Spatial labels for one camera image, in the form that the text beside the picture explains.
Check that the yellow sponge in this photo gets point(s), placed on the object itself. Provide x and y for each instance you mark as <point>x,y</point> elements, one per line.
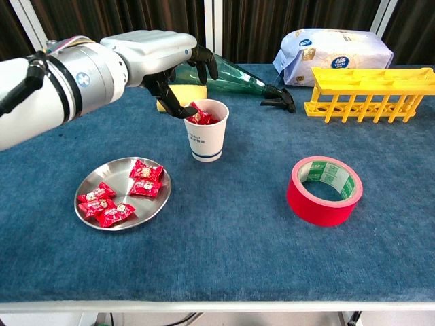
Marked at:
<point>190,91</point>

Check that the black pleated curtain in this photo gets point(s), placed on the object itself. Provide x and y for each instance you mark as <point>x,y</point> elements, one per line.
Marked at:
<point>414,30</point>
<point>10,27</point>
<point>119,15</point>
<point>255,27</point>

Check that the white metal frame post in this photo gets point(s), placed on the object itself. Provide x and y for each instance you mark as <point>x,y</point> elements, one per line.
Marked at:
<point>213,17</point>
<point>383,18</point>
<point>32,27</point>

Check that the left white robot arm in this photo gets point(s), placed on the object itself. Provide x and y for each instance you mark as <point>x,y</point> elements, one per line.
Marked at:
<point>34,102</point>

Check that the white blue tissue pack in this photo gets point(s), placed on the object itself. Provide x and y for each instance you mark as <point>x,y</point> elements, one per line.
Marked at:
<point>323,51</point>

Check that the yellow plastic rack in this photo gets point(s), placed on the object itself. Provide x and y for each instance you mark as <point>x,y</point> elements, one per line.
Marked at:
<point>374,91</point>

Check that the red tape roll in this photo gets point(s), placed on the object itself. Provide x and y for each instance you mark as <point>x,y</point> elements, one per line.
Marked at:
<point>306,203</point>

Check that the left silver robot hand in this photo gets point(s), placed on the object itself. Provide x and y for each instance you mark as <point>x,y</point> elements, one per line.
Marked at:
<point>153,54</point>

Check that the blue table cloth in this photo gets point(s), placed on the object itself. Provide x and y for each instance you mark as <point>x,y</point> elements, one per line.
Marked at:
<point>238,237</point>

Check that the white paper cup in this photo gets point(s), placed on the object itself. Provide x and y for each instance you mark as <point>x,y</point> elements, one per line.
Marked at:
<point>205,139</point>

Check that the silver metal plate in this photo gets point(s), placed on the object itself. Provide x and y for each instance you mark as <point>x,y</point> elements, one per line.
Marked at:
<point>119,176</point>

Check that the green spray bottle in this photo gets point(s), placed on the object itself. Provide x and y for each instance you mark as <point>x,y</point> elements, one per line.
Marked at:
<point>238,76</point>

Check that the grey metal table frame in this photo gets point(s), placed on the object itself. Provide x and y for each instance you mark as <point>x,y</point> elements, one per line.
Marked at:
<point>238,305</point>

